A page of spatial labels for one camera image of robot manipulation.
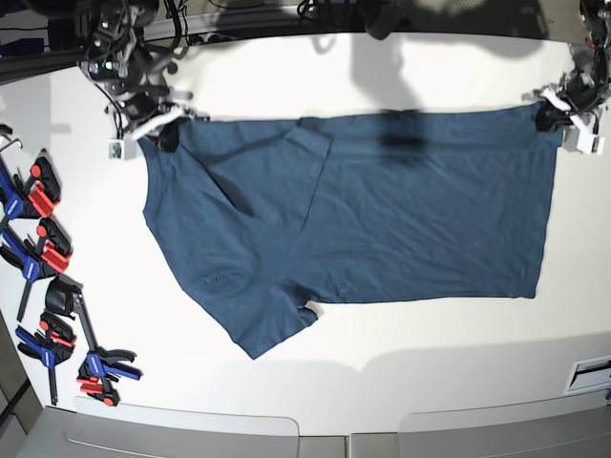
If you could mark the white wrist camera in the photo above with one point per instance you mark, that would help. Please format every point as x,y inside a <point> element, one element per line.
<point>583,142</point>
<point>121,149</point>

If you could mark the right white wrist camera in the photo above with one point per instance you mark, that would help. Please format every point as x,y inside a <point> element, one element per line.
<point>121,149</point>

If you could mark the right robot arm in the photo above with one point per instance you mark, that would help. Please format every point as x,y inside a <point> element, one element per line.
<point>132,74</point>

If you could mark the white power strip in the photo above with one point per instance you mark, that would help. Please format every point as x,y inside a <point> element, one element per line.
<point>200,39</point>

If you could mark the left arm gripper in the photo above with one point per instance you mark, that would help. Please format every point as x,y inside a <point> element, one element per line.
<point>572,102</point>

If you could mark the top blue red bar clamp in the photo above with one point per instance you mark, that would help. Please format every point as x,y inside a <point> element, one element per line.
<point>34,198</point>

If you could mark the dark blue T-shirt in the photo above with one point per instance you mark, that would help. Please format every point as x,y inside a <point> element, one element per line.
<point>258,219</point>

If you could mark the silver hex key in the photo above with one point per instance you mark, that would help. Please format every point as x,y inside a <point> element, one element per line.
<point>7,142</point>

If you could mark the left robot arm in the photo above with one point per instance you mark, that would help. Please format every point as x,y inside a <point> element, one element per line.
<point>595,17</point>

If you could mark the blue red bar clamp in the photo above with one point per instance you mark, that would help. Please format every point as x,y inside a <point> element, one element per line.
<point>34,198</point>
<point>48,258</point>
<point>102,368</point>
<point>51,345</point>

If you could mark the right grey tray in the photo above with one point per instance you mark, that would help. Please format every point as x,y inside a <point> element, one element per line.
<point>505,431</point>

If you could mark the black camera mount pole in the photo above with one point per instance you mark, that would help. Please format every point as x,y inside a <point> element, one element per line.
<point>382,17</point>

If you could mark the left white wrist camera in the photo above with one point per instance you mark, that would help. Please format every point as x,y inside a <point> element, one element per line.
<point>583,142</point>

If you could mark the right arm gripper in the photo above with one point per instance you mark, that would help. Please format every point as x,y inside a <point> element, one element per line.
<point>153,111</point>

